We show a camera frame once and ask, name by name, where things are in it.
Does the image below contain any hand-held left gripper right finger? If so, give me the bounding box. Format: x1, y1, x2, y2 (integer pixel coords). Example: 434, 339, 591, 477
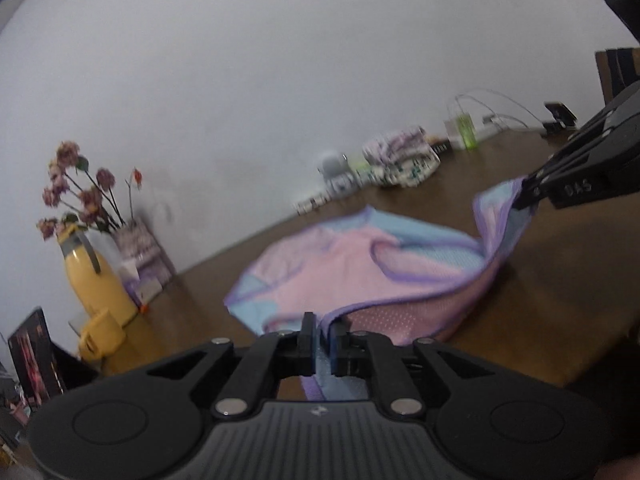
320, 319, 496, 418

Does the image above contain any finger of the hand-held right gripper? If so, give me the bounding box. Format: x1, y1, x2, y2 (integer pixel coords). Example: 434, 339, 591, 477
512, 174, 557, 210
525, 80, 640, 182

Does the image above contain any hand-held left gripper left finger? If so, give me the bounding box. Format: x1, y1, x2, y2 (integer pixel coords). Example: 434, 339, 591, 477
145, 311, 319, 420

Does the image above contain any pink and blue mesh garment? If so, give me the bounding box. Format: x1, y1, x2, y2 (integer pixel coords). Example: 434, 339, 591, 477
223, 175, 542, 403

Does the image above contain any black phone holder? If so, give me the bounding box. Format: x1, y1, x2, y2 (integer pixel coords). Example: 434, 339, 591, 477
541, 101, 579, 139

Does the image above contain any white power strip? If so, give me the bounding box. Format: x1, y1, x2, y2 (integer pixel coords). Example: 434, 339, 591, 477
472, 114, 545, 142

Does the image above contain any dark object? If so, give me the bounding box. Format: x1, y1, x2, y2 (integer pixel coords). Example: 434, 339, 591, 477
601, 0, 640, 42

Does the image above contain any white letter ornament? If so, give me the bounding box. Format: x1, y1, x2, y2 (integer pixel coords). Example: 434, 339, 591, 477
295, 191, 332, 217

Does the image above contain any folded purple floral garment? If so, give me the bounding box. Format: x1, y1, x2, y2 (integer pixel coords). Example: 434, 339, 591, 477
362, 129, 431, 163

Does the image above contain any green white small packet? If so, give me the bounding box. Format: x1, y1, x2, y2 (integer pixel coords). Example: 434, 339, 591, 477
350, 157, 382, 187

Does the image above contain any purple tissue box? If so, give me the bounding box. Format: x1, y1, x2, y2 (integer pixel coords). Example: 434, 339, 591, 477
122, 259, 167, 306

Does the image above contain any white robot figure speaker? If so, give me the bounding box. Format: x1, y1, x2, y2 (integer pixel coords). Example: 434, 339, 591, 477
317, 149, 359, 197

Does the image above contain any yellow mug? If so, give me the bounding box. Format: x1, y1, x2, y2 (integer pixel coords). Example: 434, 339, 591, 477
77, 307, 133, 364

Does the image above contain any yellow thermos jug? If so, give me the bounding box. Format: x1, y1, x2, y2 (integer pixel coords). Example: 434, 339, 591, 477
59, 225, 140, 322

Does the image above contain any dried rose bouquet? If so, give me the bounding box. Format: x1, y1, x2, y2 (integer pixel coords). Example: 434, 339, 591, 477
36, 141, 146, 241

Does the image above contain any grey charging cable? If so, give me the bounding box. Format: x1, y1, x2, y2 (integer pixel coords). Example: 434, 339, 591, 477
452, 89, 546, 126
450, 95, 543, 131

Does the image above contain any black picture frame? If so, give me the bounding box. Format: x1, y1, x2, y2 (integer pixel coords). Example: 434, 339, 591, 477
7, 306, 98, 408

